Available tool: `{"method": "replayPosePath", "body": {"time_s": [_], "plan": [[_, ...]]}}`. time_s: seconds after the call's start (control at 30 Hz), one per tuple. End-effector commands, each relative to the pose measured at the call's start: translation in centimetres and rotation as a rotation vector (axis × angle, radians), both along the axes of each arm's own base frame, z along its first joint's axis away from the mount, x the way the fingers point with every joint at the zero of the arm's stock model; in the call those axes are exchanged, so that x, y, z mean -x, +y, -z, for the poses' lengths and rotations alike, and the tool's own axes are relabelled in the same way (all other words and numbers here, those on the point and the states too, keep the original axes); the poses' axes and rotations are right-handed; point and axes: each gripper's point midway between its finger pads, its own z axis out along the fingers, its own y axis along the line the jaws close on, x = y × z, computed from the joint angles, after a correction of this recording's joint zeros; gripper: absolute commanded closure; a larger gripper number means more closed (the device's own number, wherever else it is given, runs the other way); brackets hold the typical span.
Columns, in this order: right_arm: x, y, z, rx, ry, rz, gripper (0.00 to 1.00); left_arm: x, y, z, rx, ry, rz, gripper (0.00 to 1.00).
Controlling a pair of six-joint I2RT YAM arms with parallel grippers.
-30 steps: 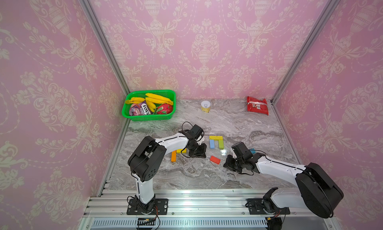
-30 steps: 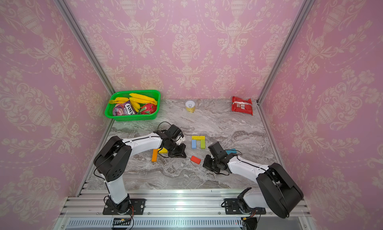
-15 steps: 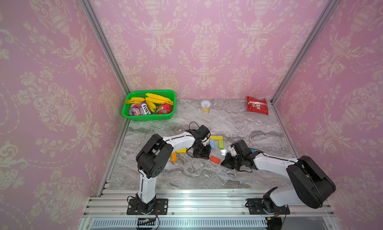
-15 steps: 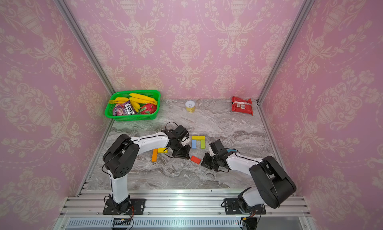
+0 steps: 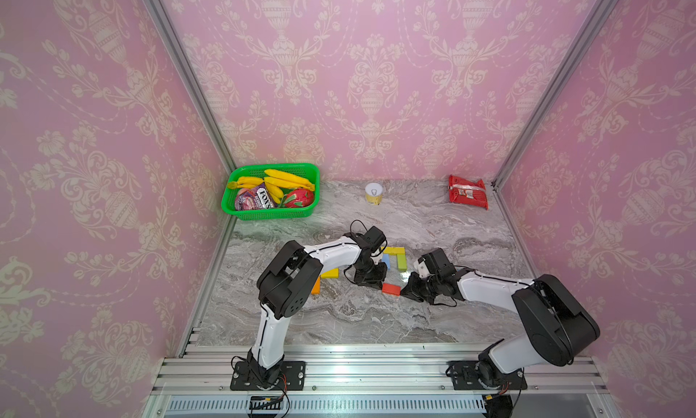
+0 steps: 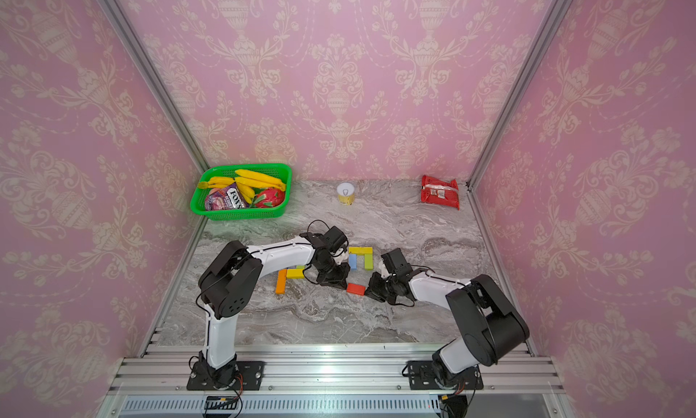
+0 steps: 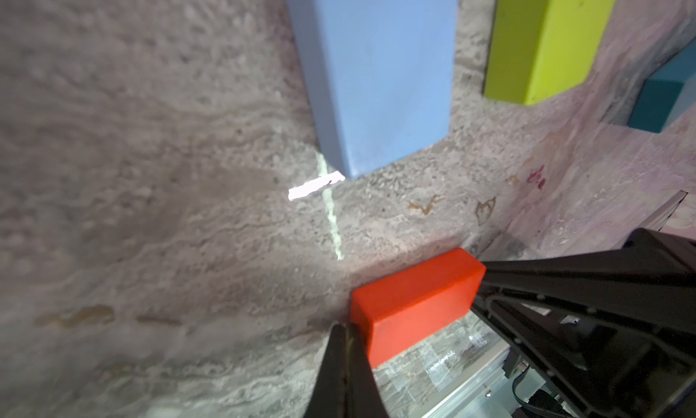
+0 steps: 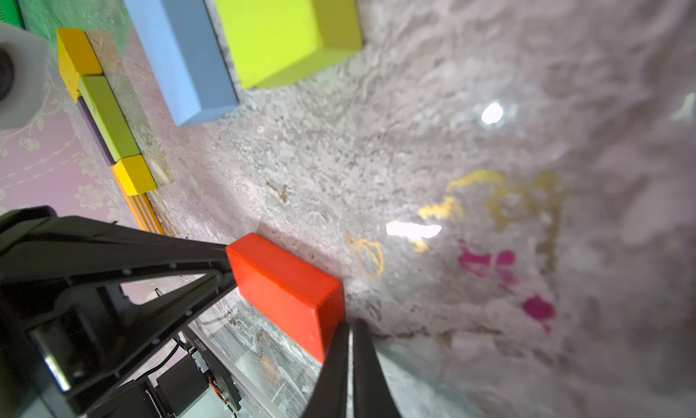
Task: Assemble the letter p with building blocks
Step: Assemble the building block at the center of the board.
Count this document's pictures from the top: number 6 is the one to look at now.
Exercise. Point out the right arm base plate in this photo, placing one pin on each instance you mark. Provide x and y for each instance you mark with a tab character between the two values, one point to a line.
427	375

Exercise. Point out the red dragon fruit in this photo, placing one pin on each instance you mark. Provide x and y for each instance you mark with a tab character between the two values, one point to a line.
268	198

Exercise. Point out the red snack bag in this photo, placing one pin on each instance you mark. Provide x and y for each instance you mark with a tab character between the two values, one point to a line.
439	192

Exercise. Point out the green plastic basket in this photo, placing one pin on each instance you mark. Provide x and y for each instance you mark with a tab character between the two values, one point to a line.
281	171

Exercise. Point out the orange block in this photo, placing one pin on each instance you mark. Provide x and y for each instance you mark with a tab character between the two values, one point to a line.
280	287

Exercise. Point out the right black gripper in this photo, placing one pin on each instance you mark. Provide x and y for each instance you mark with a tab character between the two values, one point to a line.
370	289

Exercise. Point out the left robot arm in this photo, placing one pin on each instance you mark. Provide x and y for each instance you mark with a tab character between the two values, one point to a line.
226	288

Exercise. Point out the yellow-green long block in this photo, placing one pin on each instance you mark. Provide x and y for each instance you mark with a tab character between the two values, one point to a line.
361	250

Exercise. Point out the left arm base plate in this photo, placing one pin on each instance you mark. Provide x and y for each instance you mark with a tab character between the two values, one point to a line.
245	376

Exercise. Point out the yellow banana bunch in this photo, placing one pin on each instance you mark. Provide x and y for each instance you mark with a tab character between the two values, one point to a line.
249	182

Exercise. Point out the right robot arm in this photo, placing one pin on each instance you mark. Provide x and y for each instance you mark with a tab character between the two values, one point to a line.
489	324

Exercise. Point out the aluminium rail frame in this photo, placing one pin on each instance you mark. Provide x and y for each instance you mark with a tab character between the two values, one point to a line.
331	380

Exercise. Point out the red block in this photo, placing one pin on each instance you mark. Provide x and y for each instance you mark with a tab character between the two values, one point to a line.
356	289

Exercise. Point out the small yellow block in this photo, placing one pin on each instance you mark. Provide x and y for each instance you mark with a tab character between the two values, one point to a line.
295	274

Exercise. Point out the purple snack packet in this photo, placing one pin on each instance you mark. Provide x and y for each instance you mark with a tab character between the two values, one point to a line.
227	198

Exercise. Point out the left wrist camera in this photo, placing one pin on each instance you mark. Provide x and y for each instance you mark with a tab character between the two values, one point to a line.
335	240

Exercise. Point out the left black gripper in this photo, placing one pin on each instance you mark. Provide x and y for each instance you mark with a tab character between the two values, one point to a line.
341	281

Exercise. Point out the yellow paper cup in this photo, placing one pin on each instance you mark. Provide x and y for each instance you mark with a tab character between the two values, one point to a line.
346	193

